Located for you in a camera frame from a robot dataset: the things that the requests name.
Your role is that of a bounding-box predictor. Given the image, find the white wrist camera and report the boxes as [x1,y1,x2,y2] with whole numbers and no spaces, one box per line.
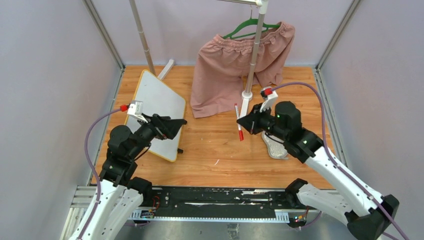
[259,86,278,113]
[127,100,148,123]

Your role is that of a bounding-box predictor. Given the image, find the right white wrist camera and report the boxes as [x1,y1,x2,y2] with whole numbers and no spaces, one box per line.
[259,86,278,113]

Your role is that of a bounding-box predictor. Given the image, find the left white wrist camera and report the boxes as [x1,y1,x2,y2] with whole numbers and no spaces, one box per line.
[127,100,148,123]

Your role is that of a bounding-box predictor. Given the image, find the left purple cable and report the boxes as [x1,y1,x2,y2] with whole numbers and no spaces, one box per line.
[76,104,129,240]

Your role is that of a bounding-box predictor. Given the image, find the green clothes hanger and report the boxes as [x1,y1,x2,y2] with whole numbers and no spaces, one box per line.
[222,11,281,40]

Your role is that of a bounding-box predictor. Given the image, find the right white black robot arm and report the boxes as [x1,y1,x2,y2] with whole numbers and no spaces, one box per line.
[237,101,400,240]

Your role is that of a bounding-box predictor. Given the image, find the white clothes rack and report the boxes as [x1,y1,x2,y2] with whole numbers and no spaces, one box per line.
[129,0,269,118]

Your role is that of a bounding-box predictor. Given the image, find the pink shorts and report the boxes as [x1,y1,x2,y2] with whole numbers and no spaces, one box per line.
[190,22,295,118]

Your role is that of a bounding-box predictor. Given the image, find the grey whiteboard eraser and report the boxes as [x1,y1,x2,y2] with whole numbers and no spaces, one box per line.
[261,132,289,160]

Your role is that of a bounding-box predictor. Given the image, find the white red marker pen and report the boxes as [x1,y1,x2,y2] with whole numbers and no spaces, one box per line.
[234,103,245,142]

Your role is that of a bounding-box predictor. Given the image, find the yellow framed whiteboard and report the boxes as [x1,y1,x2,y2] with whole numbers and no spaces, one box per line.
[132,70,186,162]

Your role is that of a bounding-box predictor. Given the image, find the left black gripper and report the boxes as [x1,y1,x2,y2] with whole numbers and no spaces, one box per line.
[128,112,185,159]

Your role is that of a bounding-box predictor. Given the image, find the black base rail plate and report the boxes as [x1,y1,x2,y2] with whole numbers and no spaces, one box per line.
[128,186,320,228]

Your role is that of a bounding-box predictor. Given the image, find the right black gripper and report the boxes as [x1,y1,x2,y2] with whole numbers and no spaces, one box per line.
[237,103,288,142]

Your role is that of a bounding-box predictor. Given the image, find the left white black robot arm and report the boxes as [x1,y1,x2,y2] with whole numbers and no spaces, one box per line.
[70,113,187,240]

